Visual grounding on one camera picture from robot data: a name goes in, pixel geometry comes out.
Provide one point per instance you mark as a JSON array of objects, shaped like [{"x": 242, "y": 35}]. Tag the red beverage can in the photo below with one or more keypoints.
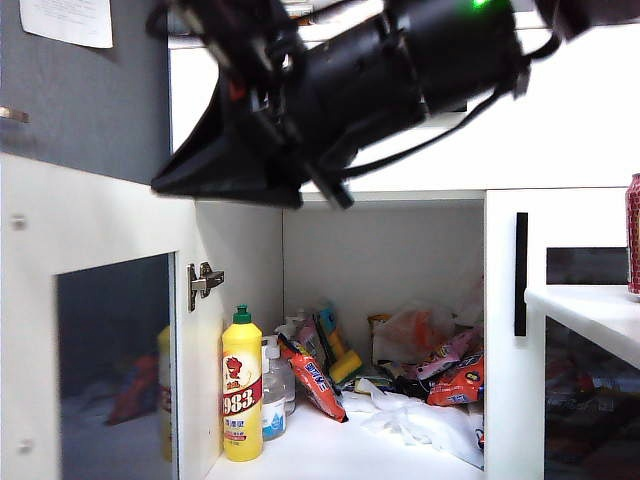
[{"x": 634, "y": 235}]

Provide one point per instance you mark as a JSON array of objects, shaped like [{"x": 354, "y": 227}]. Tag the orange bag blue lettering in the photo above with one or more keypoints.
[{"x": 315, "y": 385}]

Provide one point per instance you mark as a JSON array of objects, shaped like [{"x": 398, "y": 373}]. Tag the green sponge pack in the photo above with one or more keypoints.
[{"x": 375, "y": 382}]

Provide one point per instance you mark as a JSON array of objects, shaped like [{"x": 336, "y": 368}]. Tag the clear pump bottle blue label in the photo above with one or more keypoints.
[{"x": 274, "y": 400}]

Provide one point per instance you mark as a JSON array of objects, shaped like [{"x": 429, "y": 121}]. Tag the orange cartoon snack bag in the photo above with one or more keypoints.
[{"x": 460, "y": 385}]

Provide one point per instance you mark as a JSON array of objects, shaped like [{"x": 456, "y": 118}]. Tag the white crumpled plastic bag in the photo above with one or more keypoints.
[{"x": 425, "y": 425}]

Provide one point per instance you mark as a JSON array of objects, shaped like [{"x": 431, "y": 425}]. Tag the pink snack bag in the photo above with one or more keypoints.
[{"x": 445, "y": 355}]

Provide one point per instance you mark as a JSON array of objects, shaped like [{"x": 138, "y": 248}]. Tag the white glass cabinet door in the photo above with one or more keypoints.
[
  {"x": 500, "y": 375},
  {"x": 100, "y": 215}
]

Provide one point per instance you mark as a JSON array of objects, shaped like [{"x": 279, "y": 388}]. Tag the white paper sheet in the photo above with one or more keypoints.
[{"x": 65, "y": 22}]

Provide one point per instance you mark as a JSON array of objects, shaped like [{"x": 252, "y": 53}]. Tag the metal door hinge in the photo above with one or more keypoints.
[{"x": 202, "y": 285}]

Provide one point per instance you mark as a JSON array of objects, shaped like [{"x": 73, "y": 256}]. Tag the black snack packet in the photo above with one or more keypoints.
[{"x": 412, "y": 387}]

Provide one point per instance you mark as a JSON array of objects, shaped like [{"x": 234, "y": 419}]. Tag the white cabinet drawer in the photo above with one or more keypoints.
[{"x": 550, "y": 125}]

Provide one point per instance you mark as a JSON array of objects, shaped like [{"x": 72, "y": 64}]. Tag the translucent plastic bag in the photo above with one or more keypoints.
[{"x": 410, "y": 335}]

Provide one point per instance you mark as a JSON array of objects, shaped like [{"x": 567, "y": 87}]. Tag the pink refill pouch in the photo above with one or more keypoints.
[{"x": 307, "y": 340}]

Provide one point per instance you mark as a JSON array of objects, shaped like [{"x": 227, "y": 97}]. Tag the clear pump bottle plain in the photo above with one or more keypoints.
[{"x": 289, "y": 385}]

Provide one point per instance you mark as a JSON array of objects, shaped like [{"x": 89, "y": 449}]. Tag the white cabinet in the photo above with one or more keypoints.
[{"x": 250, "y": 260}]

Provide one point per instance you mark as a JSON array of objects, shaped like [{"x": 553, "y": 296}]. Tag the white pump bottle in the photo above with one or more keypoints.
[{"x": 300, "y": 317}]

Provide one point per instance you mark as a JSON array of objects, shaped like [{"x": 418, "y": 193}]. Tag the grey room door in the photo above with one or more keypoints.
[{"x": 75, "y": 100}]

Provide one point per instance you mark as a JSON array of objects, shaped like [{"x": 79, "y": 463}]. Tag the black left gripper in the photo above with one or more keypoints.
[{"x": 295, "y": 125}]

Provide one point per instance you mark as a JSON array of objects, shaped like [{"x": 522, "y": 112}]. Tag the silver door screw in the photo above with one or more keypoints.
[
  {"x": 24, "y": 445},
  {"x": 18, "y": 221}
]

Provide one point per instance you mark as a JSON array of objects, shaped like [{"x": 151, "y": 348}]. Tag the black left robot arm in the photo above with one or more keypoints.
[{"x": 380, "y": 75}]

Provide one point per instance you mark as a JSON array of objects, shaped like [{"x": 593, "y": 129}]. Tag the yellow detergent bottle green cap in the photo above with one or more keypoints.
[{"x": 242, "y": 400}]

